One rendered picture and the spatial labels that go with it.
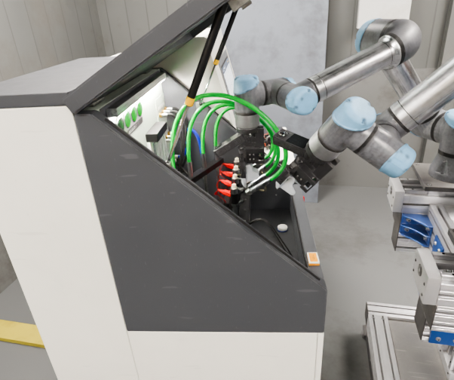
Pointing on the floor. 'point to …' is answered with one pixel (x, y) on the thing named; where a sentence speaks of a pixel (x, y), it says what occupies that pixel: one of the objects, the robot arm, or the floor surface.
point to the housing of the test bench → (52, 219)
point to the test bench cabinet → (227, 355)
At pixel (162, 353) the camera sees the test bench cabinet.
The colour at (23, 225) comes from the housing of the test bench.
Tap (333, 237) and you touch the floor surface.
